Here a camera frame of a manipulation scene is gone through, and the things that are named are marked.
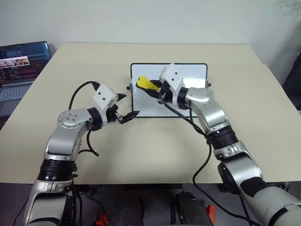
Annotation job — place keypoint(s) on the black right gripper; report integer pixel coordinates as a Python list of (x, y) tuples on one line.
[(165, 92)]

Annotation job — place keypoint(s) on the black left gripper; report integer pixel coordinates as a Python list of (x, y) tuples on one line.
[(111, 116)]

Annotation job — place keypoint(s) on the yellow whiteboard eraser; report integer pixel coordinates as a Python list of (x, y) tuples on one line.
[(144, 83)]

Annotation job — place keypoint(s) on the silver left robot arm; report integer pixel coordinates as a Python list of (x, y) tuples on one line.
[(65, 139)]

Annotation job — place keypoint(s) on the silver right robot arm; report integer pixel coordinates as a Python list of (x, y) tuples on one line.
[(211, 113)]

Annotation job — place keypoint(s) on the dark rounded shape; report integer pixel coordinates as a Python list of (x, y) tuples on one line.
[(189, 208), (131, 210)]

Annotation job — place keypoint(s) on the open grey laptop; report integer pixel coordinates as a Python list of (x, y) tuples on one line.
[(16, 70)]

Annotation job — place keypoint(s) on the red plastic part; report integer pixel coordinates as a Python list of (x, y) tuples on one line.
[(211, 211), (101, 219)]

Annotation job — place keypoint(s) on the dark furniture piece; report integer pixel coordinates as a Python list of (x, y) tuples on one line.
[(294, 80)]

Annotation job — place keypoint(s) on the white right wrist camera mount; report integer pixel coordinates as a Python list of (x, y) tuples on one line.
[(172, 75)]

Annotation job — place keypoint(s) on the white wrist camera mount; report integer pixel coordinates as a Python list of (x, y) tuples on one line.
[(103, 95), (172, 75)]

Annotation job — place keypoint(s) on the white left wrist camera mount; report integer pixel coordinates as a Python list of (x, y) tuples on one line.
[(103, 95)]

